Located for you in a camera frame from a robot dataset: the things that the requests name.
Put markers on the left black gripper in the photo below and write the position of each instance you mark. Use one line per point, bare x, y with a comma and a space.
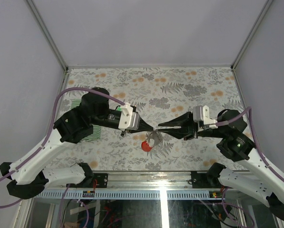
143, 126

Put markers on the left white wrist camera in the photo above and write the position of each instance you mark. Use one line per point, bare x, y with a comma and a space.
129, 119

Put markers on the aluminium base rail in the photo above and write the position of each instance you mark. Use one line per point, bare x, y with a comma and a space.
127, 185

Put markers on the red handled metal key tool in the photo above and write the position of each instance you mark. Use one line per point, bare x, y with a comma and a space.
152, 140

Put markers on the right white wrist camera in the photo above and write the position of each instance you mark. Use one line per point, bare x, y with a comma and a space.
202, 117

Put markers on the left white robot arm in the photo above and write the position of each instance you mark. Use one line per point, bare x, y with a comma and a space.
29, 175

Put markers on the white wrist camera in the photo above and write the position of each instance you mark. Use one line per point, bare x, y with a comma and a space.
129, 119
202, 117

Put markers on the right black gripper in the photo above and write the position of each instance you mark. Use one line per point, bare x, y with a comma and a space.
188, 129

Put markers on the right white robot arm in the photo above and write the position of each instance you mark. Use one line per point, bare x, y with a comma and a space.
229, 126

